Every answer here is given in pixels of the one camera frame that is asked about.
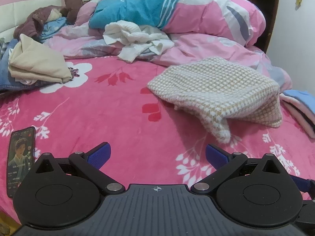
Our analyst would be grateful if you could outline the white knit garment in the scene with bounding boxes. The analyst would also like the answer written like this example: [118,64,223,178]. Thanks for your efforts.
[103,21,175,63]

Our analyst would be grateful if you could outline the black smartphone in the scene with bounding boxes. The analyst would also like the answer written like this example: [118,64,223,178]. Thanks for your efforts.
[6,126,36,198]

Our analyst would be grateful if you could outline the cream folded garment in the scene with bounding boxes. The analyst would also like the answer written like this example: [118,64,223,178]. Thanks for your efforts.
[8,34,72,84]

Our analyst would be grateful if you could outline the brown garment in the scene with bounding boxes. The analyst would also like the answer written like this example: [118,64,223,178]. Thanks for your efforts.
[13,0,84,38]

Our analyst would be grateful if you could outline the grey plaid garment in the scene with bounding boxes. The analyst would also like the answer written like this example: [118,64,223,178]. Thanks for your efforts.
[0,37,8,59]

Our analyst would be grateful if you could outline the pink printed quilt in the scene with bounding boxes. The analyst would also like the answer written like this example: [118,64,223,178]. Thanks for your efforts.
[44,0,293,96]

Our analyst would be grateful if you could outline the light blue printed garment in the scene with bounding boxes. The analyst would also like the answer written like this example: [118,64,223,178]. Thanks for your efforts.
[37,17,70,43]

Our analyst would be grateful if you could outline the beige checked knit cardigan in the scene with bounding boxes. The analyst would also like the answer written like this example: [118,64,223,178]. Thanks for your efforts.
[147,57,283,143]

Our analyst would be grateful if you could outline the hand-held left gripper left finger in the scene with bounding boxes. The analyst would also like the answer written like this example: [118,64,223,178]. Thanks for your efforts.
[32,142,126,195]

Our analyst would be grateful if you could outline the pink and white headboard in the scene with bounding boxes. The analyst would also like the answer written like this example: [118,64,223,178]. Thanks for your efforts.
[0,0,67,42]

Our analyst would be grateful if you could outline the pale pink folded garment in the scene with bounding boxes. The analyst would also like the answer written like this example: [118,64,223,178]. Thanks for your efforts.
[279,95,315,139]

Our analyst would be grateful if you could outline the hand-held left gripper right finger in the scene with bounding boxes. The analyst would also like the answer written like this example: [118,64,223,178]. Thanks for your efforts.
[191,144,283,195]

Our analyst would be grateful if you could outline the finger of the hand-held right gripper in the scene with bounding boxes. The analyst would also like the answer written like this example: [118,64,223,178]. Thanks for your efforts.
[289,174,315,198]

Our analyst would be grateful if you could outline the blue jeans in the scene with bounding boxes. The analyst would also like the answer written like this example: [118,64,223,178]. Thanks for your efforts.
[0,39,53,92]

